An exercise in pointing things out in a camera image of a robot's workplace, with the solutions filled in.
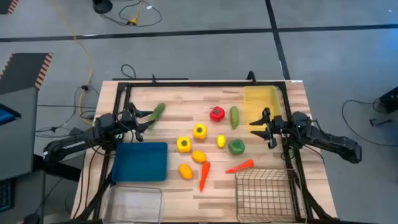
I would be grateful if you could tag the yellow plug connector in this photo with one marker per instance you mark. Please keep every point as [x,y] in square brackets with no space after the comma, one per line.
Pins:
[133,21]

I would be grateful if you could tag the translucent yellow plastic bin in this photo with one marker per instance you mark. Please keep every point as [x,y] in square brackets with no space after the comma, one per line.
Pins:
[258,99]

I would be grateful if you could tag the yellow toy lemon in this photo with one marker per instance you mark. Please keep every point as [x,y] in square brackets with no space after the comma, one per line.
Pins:
[221,141]

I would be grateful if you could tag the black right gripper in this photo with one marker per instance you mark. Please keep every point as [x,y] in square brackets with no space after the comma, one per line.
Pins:
[281,131]

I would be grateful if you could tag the black round stand base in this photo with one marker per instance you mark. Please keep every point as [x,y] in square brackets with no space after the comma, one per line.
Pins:
[102,5]

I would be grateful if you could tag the black computer mouse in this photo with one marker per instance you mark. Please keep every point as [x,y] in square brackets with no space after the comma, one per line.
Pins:
[29,219]

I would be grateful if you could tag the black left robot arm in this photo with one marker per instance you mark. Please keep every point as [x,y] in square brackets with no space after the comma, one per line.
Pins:
[71,144]

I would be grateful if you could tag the grey desk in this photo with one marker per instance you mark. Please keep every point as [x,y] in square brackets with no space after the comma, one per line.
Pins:
[18,146]

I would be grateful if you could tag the small black striped-edge mat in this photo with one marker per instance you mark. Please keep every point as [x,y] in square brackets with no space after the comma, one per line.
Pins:
[4,5]

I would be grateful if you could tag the green toy bell pepper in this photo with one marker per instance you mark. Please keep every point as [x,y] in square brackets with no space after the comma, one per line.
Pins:
[236,149]

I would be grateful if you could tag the blue plastic bin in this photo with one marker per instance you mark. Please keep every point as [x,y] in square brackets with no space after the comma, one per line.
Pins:
[140,161]

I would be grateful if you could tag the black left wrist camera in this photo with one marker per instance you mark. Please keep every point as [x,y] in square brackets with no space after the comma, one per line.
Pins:
[127,116]

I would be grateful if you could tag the orange toy citrus fruit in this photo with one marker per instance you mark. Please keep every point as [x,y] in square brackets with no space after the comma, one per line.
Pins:
[199,156]
[186,171]

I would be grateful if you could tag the green toy cucumber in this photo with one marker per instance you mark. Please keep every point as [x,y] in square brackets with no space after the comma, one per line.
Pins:
[234,117]
[157,113]

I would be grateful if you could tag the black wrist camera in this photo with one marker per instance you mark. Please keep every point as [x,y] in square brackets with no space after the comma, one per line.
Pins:
[277,121]
[127,116]

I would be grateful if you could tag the orange-red toy carrot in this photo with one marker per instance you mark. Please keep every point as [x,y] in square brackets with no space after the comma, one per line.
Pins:
[242,165]
[204,174]

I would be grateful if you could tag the yellow toy bell pepper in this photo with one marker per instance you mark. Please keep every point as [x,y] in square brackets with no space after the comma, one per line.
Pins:
[182,148]
[199,133]

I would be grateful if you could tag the small black bracket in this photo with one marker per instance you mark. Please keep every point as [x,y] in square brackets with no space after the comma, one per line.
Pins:
[374,122]

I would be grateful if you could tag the black keyboard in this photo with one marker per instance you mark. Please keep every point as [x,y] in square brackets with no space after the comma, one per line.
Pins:
[5,196]

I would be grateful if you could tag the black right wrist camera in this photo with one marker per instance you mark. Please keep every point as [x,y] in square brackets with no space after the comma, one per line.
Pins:
[277,121]

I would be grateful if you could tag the black equipment box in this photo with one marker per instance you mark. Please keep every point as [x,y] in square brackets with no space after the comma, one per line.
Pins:
[390,99]

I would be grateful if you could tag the black metal table frame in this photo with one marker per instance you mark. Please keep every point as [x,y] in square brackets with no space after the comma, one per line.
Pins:
[186,84]

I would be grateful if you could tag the large black striped-edge mat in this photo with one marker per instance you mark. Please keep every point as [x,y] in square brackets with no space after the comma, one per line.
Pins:
[21,71]

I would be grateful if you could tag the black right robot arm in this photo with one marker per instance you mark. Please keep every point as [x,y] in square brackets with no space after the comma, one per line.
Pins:
[329,140]

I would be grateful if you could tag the dark framed display screen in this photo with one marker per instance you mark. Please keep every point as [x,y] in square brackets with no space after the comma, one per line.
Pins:
[6,115]

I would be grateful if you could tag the red toy bell pepper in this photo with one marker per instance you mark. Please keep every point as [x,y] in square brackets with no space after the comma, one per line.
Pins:
[217,115]

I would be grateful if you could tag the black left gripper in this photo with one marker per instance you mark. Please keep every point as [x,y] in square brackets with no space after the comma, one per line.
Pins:
[129,126]

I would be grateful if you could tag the clear plastic bin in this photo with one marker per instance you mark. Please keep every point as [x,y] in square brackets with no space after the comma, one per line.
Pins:
[133,205]

